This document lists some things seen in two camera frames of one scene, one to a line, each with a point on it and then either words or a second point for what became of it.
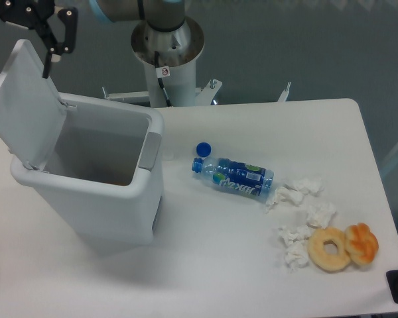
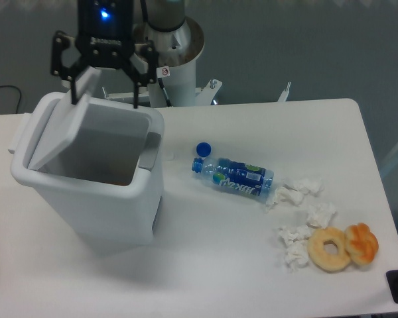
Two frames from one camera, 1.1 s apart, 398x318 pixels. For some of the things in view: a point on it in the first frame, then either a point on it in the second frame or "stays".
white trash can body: [103, 173] stays
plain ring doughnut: [318, 256] stays
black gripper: [35, 14] to [105, 37]
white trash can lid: [26, 108] to [95, 135]
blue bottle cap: [203, 149] stays
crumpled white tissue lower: [296, 248] stays
